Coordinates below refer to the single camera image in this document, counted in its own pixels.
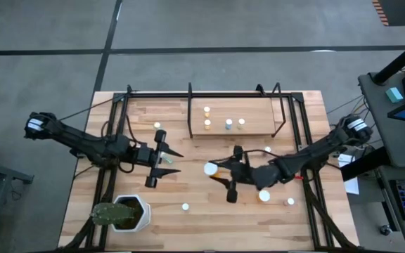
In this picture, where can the black aluminium table frame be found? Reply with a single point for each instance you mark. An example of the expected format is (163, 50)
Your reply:
(153, 95)

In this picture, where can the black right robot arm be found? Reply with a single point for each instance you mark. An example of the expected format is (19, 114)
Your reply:
(315, 151)

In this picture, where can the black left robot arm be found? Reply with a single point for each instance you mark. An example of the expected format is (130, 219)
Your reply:
(83, 140)

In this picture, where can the black mat orange stripes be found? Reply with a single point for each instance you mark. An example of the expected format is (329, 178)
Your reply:
(399, 12)

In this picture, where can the black caster wheel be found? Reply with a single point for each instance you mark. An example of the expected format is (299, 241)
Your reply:
(385, 230)

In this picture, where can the red tag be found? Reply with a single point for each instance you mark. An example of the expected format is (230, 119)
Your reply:
(298, 178)

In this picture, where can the teal box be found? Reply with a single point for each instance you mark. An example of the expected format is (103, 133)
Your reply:
(394, 95)

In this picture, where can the vial with red label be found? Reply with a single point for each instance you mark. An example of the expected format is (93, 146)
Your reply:
(267, 149)

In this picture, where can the black monitor pole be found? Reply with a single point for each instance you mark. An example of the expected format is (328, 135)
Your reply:
(399, 59)

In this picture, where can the small white bottle right edge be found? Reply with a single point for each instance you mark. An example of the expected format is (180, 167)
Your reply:
(289, 201)

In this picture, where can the yellow medicine bottle white cap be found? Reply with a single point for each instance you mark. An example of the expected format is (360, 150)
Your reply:
(206, 109)
(207, 123)
(185, 206)

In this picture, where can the white paper sheet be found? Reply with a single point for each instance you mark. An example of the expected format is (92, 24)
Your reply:
(352, 184)

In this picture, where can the large orange medicine bottle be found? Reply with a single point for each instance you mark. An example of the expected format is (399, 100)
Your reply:
(264, 195)
(210, 168)

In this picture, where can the green cactus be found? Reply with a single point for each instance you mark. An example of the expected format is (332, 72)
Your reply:
(112, 213)

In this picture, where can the white hexagonal plant pot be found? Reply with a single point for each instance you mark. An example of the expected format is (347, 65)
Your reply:
(145, 214)

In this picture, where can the grey desk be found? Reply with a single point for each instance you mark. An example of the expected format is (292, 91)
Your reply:
(403, 158)

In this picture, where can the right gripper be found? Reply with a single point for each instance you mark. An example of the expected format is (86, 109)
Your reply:
(246, 174)

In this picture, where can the pale green medicine bottle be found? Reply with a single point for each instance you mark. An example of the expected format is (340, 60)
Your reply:
(241, 122)

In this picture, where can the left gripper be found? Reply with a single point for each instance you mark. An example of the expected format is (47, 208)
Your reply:
(146, 155)

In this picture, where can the grey metal bench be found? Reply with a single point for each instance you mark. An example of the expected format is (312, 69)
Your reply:
(5, 170)

